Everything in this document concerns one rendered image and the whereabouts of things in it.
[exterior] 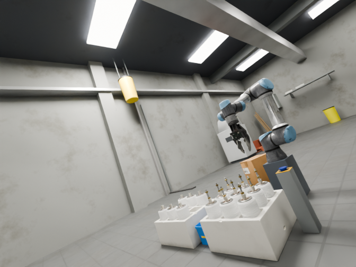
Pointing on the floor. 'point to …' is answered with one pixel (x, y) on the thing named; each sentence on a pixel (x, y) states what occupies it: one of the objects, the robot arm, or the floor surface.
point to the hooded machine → (237, 155)
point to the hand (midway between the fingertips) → (246, 150)
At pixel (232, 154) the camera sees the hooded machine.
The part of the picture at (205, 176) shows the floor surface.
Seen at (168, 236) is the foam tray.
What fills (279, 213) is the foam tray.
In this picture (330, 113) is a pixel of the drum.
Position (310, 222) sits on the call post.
